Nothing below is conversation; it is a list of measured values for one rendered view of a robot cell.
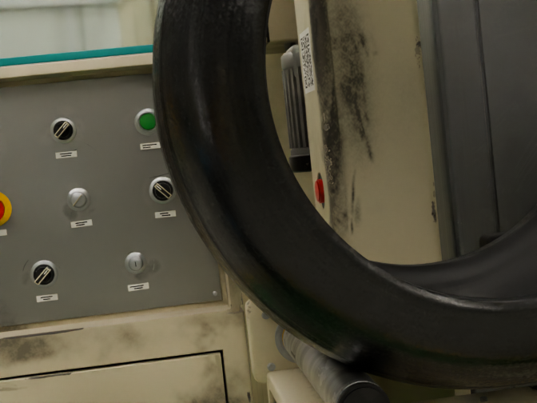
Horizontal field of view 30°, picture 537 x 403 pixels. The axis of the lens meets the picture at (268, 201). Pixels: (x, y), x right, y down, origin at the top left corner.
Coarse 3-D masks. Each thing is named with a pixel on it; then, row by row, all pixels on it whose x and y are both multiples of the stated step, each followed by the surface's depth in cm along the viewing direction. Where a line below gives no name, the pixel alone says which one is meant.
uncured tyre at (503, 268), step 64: (192, 0) 79; (256, 0) 77; (192, 64) 79; (256, 64) 78; (192, 128) 80; (256, 128) 78; (192, 192) 81; (256, 192) 78; (256, 256) 80; (320, 256) 79; (512, 256) 109; (320, 320) 81; (384, 320) 80; (448, 320) 80; (512, 320) 81; (448, 384) 84; (512, 384) 85
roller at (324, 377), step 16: (288, 336) 110; (288, 352) 110; (304, 352) 100; (304, 368) 98; (320, 368) 91; (336, 368) 88; (352, 368) 87; (320, 384) 89; (336, 384) 84; (352, 384) 82; (368, 384) 81; (336, 400) 82; (352, 400) 81; (368, 400) 81; (384, 400) 81
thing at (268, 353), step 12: (252, 312) 114; (252, 324) 115; (264, 324) 115; (276, 324) 115; (252, 336) 115; (264, 336) 115; (276, 336) 115; (252, 348) 115; (264, 348) 115; (276, 348) 115; (252, 360) 115; (264, 360) 115; (276, 360) 115; (288, 360) 115; (252, 372) 117; (264, 372) 115
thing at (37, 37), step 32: (0, 0) 139; (32, 0) 139; (64, 0) 140; (96, 0) 140; (128, 0) 141; (0, 32) 139; (32, 32) 139; (64, 32) 140; (96, 32) 140; (128, 32) 141; (0, 64) 138
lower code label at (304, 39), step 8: (304, 32) 122; (304, 40) 123; (304, 48) 124; (304, 56) 124; (304, 64) 125; (304, 72) 126; (312, 72) 120; (304, 80) 126; (312, 80) 120; (304, 88) 127; (312, 88) 121
